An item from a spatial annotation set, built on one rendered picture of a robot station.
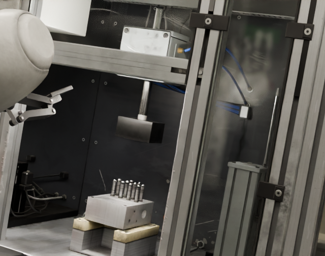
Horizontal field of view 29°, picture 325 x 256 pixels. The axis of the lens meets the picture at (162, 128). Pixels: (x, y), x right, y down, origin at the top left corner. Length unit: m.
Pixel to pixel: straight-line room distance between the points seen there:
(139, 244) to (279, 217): 0.40
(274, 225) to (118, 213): 0.38
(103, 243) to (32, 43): 0.74
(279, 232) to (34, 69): 0.51
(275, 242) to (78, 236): 0.46
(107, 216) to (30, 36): 0.64
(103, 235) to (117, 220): 0.11
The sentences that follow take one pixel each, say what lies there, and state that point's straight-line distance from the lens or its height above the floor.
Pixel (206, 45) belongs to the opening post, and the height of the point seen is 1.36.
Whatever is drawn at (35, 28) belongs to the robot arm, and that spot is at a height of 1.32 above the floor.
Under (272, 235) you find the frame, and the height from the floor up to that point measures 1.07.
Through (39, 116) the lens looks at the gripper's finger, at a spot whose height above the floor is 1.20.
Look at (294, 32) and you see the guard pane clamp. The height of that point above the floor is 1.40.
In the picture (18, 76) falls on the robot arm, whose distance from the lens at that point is 0.77.
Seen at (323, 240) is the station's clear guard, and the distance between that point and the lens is 1.08.
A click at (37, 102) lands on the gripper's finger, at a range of 1.12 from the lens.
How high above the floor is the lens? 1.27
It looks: 3 degrees down
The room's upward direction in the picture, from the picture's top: 10 degrees clockwise
